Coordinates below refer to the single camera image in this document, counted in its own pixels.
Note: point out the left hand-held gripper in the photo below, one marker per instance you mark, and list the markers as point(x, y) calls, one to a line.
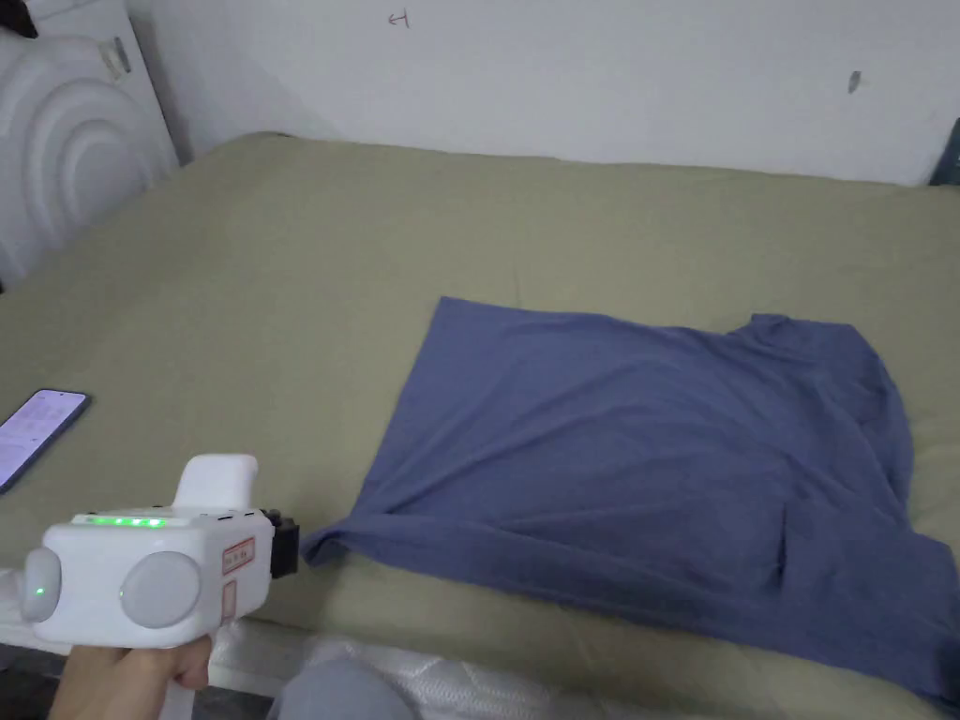
point(112, 570)

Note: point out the blue shirt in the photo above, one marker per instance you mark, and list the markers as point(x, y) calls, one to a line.
point(622, 480)

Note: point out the person's left hand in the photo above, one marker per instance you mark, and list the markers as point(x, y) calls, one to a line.
point(112, 682)

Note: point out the smartphone with lit screen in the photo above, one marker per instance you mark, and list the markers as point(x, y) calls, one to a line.
point(34, 435)

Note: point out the bed with pale green sheet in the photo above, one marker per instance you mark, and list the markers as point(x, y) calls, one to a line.
point(300, 300)

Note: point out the white padded headboard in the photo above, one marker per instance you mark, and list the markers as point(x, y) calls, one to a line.
point(60, 150)

